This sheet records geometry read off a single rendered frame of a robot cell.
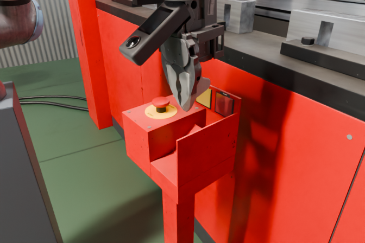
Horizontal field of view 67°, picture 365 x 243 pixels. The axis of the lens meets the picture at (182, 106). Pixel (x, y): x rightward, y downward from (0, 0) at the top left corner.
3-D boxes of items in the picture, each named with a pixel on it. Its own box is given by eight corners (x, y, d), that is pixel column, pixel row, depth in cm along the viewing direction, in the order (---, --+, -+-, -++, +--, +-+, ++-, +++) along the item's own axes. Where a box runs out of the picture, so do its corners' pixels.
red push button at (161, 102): (148, 112, 62) (148, 98, 60) (163, 107, 64) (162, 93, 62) (158, 119, 59) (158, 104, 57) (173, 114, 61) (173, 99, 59)
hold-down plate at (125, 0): (111, 0, 157) (110, -5, 156) (120, 0, 160) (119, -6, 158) (132, 7, 135) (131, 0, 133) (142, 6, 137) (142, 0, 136)
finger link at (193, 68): (202, 95, 46) (201, 44, 42) (195, 98, 45) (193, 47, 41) (184, 87, 49) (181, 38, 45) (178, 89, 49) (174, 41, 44)
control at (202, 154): (126, 154, 66) (118, 87, 58) (178, 132, 75) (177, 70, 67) (177, 205, 53) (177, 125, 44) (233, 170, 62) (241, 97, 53)
